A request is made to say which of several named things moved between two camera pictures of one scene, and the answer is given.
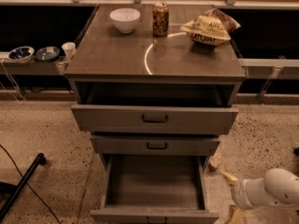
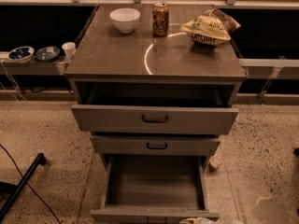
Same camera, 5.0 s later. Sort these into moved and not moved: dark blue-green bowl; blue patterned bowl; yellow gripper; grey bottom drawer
Moved: yellow gripper
Not moved: dark blue-green bowl; blue patterned bowl; grey bottom drawer
